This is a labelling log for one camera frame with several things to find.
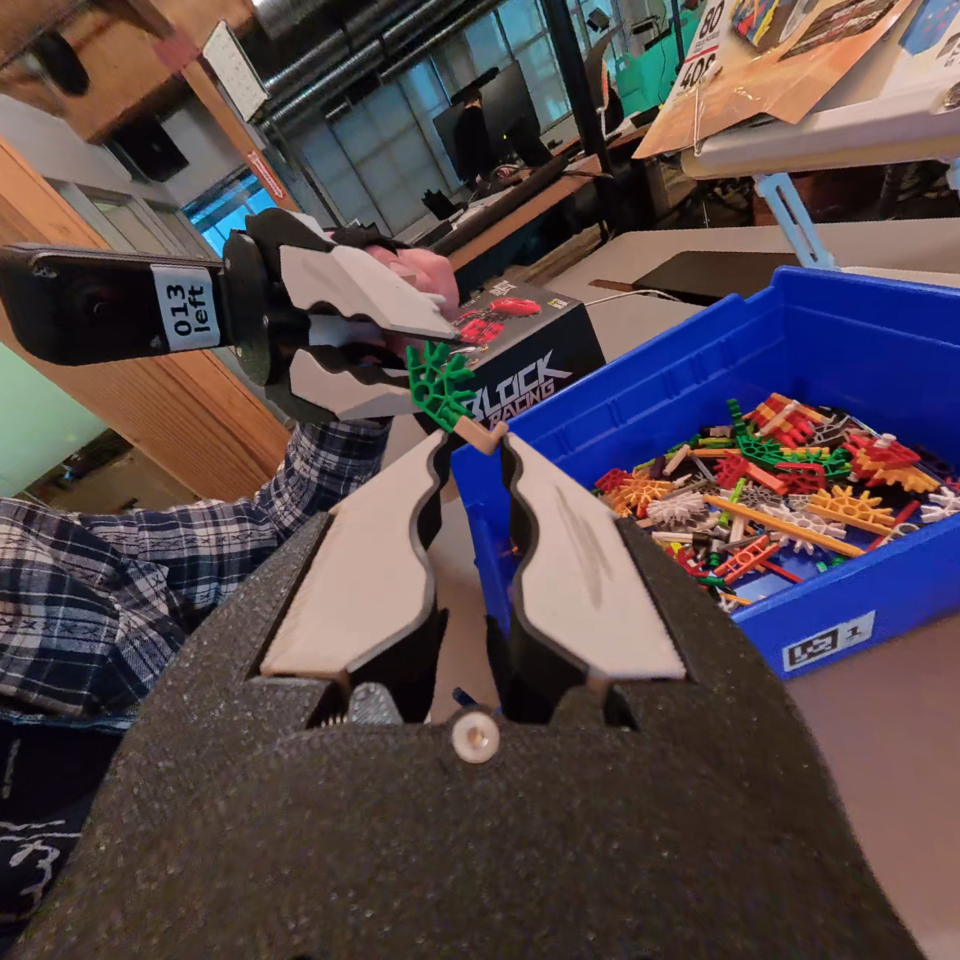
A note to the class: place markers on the pile of colourful toy pieces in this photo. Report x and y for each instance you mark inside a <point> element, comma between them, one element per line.
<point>780,495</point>

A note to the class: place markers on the computer monitor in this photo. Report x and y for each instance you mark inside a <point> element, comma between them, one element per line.
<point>488,120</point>

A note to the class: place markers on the green toy connector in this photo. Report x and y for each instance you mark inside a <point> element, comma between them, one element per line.
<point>438,383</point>

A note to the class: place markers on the white wall sign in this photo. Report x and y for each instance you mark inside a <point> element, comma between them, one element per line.
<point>233,68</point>

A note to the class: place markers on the cardboard poster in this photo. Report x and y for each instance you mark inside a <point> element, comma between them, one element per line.
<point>780,68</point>

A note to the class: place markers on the person's left hand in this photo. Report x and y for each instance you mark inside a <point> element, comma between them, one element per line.
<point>428,278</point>

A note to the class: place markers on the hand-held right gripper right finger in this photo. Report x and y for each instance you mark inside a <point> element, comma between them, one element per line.
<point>600,585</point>

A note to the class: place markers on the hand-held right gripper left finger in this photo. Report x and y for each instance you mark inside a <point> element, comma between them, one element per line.
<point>360,585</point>

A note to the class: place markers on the person's left forearm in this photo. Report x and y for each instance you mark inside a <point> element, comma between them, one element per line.
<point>180,540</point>

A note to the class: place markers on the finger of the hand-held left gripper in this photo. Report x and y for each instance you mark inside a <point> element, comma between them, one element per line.
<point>353,393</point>
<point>345,293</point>

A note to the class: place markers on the blue bin with white label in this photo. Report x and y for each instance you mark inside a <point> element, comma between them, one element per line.
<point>840,345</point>

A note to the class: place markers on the black flat pad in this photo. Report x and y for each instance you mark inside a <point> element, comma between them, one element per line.
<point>705,275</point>

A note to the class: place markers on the tan toy rod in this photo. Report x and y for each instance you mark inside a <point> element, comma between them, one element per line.
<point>480,435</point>

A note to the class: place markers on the black toy box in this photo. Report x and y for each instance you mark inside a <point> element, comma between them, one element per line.
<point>525,353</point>

